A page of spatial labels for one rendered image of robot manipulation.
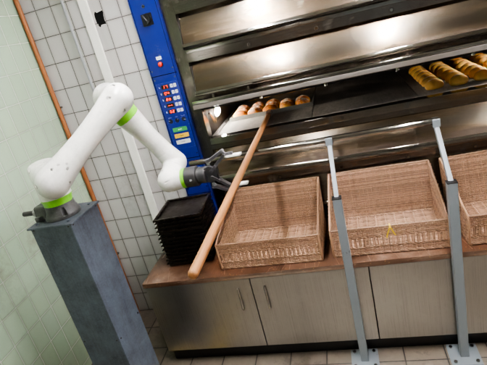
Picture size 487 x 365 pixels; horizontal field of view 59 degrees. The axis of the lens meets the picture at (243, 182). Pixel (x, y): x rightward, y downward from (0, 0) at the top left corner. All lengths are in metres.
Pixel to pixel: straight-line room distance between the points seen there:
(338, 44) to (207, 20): 0.71
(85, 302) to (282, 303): 0.98
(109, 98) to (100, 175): 1.25
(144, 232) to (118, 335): 1.04
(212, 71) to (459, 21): 1.27
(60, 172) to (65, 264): 0.45
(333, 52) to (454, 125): 0.76
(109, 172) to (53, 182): 1.20
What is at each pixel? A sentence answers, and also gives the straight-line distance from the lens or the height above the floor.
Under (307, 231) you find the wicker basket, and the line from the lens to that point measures 2.51.
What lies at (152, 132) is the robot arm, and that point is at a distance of 1.99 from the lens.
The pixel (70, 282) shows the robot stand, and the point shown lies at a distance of 2.04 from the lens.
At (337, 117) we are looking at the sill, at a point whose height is 1.17.
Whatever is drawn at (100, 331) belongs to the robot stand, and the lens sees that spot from 2.14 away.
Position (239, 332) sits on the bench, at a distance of 2.53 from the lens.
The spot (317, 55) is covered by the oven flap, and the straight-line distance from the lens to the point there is 2.39.
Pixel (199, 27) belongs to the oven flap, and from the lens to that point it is 2.48.
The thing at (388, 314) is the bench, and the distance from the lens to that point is 2.39.
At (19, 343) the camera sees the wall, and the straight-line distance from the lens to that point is 2.50.
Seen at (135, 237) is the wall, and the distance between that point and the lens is 3.04.
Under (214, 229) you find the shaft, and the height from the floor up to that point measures 1.19.
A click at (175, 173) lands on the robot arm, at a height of 1.23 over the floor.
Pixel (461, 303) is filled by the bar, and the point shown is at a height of 0.33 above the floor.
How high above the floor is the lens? 1.78
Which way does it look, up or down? 20 degrees down
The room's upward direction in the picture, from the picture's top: 14 degrees counter-clockwise
